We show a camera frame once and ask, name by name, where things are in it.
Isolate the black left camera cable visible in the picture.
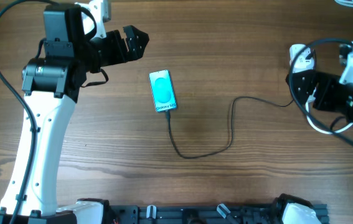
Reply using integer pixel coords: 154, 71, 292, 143
0, 0, 59, 224

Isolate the turquoise screen smartphone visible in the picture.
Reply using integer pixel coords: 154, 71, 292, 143
149, 70, 177, 113

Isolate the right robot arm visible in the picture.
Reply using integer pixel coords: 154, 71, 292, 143
286, 69, 353, 146

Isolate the black USB charging cable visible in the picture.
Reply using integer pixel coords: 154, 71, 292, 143
164, 49, 317, 160

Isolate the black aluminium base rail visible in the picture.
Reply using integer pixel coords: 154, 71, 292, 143
104, 204, 281, 224

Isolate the white USB charger plug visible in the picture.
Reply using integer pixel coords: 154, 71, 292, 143
293, 55, 314, 73

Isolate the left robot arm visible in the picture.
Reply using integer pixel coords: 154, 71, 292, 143
0, 1, 149, 223

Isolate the white power strip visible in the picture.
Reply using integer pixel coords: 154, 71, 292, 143
289, 44, 317, 105

